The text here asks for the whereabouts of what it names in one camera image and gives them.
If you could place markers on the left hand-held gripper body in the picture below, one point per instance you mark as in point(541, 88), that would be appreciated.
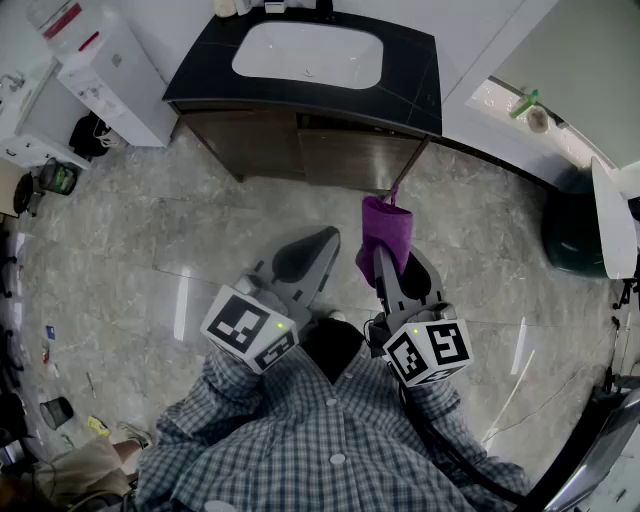
point(235, 325)

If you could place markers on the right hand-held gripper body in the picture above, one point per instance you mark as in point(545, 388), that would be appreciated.
point(430, 350)

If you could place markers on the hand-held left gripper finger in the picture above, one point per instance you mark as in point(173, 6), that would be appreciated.
point(325, 272)
point(272, 257)

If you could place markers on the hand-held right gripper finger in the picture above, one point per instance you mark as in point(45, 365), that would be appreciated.
point(389, 285)
point(434, 292)

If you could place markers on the purple cloth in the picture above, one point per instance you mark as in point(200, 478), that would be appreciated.
point(385, 220)

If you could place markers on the person's left forearm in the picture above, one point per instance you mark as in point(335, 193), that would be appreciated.
point(215, 395)

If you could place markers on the person's right forearm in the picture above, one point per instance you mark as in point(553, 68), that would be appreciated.
point(440, 415)

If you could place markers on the person's right white shoe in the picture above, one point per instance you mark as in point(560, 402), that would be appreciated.
point(336, 315)

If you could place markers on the black trousers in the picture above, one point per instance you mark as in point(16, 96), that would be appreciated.
point(332, 350)

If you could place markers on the checked shirt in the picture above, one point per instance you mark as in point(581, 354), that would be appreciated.
point(310, 450)

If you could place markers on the dark green bin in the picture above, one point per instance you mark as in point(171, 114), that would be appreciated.
point(570, 235)

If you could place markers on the yellow floor item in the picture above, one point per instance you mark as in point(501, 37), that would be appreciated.
point(98, 426)

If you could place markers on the blue card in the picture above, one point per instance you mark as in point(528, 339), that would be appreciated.
point(50, 332)

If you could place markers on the grey laptop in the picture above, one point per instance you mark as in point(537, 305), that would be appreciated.
point(600, 450)

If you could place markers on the small black floor bin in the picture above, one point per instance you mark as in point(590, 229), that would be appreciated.
point(56, 412)

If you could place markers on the small round bowl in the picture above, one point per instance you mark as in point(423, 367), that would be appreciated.
point(537, 120)

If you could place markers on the white sink basin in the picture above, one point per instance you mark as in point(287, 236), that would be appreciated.
point(305, 55)

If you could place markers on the green bottle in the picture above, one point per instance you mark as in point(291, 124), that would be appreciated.
point(524, 104)

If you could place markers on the black bag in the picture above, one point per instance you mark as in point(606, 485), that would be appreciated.
point(85, 135)

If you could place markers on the black mesh waste bin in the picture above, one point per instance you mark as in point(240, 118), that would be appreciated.
point(60, 177)

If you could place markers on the white water dispenser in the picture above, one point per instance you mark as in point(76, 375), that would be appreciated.
point(125, 75)

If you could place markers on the dark round stool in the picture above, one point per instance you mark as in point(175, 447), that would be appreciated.
point(25, 195)

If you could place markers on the black faucet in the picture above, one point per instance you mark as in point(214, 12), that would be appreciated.
point(324, 7)

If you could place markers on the white desk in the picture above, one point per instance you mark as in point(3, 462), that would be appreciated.
point(30, 115)

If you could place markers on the wooden drawer cabinet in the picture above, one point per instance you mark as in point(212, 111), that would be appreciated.
point(350, 121)

